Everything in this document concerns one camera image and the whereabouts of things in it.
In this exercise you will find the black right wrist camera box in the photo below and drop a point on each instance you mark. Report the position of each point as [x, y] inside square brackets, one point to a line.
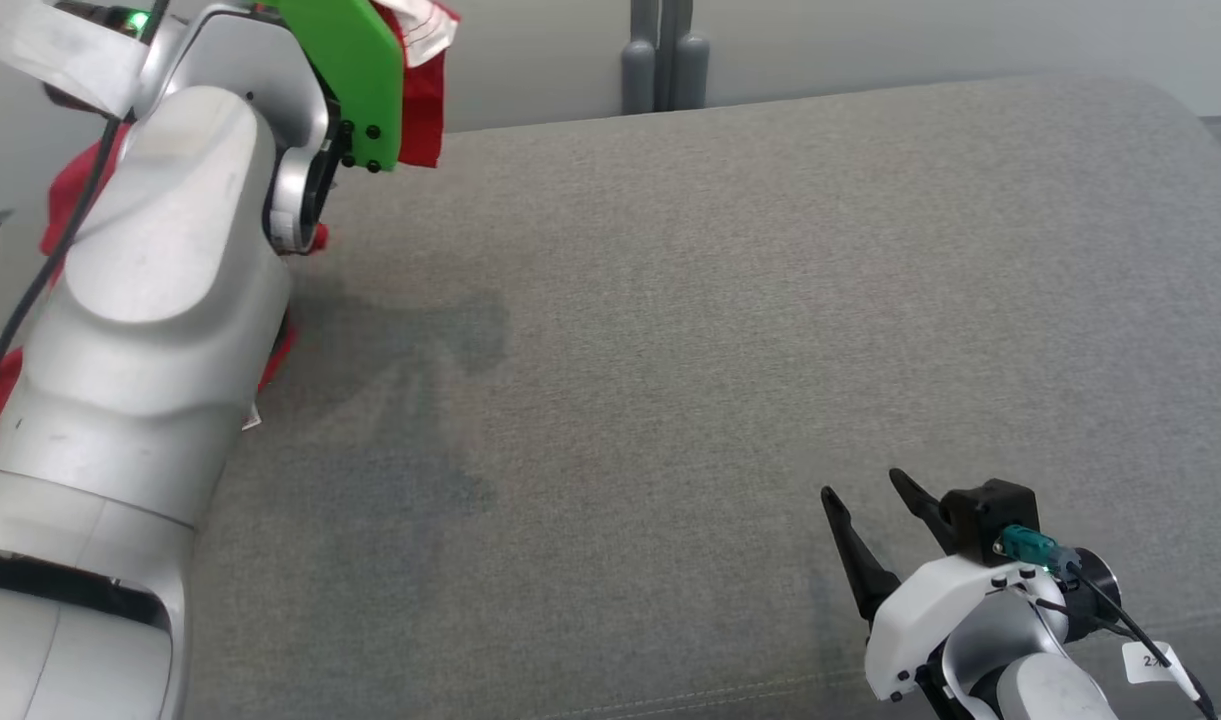
[990, 505]

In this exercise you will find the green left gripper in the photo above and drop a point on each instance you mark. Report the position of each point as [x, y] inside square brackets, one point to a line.
[355, 70]

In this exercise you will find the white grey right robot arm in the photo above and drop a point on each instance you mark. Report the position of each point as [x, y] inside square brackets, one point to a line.
[1045, 690]

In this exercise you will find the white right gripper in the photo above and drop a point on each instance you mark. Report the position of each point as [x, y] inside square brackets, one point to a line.
[930, 610]

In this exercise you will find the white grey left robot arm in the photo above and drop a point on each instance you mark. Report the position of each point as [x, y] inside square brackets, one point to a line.
[150, 300]

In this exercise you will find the grey metal stand posts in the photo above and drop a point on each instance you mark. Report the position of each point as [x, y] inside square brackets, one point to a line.
[665, 60]

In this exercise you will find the red white jersey shirt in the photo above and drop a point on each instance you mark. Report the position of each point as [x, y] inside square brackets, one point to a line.
[65, 200]

